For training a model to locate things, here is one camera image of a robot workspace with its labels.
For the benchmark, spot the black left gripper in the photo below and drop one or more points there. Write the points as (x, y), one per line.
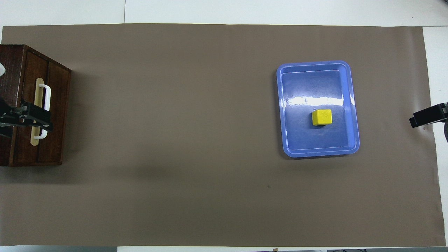
(8, 119)

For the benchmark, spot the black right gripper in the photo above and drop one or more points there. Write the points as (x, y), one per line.
(445, 111)

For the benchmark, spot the wooden drawer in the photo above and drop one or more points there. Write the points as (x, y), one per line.
(29, 66)

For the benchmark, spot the yellow block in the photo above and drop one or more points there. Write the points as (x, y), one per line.
(322, 118)

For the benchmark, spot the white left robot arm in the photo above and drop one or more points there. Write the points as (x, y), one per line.
(1, 69)

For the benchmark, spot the dark wooden cabinet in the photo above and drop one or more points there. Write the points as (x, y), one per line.
(56, 105)

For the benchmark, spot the blue plastic tray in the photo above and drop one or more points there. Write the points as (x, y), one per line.
(304, 136)

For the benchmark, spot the brown paper table mat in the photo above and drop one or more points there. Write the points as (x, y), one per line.
(175, 140)

